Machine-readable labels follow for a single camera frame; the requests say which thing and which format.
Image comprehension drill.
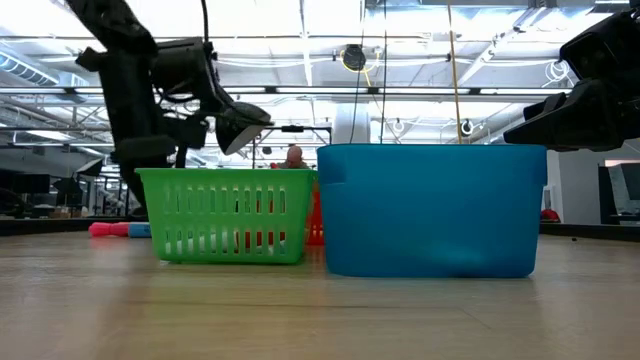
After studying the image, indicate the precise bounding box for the pink highlighter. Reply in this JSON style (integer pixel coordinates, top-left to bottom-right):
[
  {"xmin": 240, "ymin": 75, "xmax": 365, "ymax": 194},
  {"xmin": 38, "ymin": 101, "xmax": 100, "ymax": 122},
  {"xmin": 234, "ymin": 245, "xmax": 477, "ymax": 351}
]
[{"xmin": 88, "ymin": 221, "xmax": 132, "ymax": 239}]

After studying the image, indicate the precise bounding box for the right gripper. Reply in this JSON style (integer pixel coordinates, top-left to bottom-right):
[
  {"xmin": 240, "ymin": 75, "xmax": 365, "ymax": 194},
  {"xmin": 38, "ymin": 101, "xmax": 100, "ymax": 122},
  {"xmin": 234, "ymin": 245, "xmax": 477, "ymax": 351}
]
[{"xmin": 503, "ymin": 79, "xmax": 640, "ymax": 153}]

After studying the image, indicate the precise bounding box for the black hanging cable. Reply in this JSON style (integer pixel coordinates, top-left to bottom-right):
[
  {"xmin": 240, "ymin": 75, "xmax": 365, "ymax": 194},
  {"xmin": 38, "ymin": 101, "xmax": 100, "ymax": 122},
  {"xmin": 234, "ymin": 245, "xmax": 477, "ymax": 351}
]
[{"xmin": 380, "ymin": 0, "xmax": 388, "ymax": 145}]

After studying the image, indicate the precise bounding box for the black gooseneck desk lamp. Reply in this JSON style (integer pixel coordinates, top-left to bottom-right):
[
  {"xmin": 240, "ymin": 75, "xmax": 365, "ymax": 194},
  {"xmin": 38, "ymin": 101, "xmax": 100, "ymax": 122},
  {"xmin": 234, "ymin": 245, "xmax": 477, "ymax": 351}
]
[{"xmin": 174, "ymin": 101, "xmax": 275, "ymax": 169}]

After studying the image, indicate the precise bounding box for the black aluminium table frame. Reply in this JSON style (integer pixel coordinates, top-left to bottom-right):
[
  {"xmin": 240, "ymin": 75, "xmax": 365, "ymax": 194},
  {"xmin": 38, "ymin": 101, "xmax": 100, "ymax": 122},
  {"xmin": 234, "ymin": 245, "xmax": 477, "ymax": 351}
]
[{"xmin": 0, "ymin": 214, "xmax": 640, "ymax": 242}]

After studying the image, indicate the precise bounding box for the black background rig frame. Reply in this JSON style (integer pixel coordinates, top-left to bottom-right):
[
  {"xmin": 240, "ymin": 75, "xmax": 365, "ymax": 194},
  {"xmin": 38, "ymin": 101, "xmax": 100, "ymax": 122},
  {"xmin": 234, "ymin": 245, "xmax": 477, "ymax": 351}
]
[{"xmin": 252, "ymin": 124, "xmax": 334, "ymax": 170}]

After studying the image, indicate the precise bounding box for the teal plastic bin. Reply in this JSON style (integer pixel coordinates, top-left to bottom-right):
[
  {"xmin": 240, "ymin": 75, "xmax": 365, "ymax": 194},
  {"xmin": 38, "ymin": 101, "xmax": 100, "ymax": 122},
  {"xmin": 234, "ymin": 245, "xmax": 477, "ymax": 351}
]
[{"xmin": 316, "ymin": 143, "xmax": 549, "ymax": 279}]

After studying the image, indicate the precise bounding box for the person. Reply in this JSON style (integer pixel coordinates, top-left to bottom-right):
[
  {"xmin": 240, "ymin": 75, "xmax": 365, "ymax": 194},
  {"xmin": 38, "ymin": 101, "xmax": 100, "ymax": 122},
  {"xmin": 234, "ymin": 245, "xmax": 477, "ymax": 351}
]
[{"xmin": 277, "ymin": 144, "xmax": 311, "ymax": 170}]

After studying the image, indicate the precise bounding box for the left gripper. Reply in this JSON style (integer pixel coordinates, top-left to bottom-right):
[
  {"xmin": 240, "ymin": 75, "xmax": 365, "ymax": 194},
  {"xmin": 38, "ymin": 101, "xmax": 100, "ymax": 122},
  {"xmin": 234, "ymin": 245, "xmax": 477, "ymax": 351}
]
[{"xmin": 112, "ymin": 115, "xmax": 210, "ymax": 217}]

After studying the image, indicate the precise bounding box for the green slotted plastic basket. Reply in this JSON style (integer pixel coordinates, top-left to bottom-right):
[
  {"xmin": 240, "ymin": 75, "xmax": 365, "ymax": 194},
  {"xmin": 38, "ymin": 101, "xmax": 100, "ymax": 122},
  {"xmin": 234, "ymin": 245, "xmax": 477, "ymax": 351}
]
[{"xmin": 134, "ymin": 167, "xmax": 319, "ymax": 265}]

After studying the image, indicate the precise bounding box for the yellow hanging cable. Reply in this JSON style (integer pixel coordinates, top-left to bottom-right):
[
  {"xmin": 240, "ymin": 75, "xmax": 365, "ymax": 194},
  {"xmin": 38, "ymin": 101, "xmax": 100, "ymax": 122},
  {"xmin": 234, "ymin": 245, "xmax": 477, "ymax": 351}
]
[{"xmin": 446, "ymin": 0, "xmax": 464, "ymax": 145}]

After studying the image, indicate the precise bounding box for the red slotted plastic basket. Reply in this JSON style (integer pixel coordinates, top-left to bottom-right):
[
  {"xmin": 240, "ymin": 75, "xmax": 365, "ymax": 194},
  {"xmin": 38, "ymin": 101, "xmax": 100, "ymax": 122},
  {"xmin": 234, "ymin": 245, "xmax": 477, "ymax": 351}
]
[{"xmin": 305, "ymin": 189, "xmax": 326, "ymax": 246}]

